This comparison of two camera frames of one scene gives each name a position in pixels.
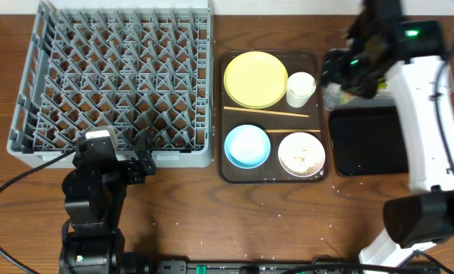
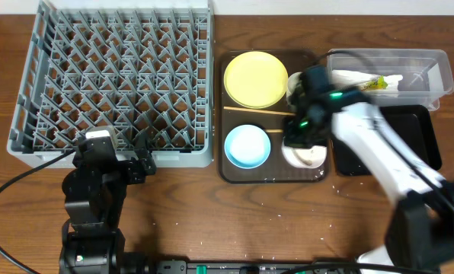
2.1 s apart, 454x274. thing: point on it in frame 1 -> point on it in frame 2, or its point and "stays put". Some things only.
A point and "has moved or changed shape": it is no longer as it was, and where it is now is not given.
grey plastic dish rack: [145, 65] stays put
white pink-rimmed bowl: [301, 154] has moved or changed shape
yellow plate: [255, 80] stays put
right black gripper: [332, 71] -> [292, 137]
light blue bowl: [247, 146] stays put
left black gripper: [136, 167] stays put
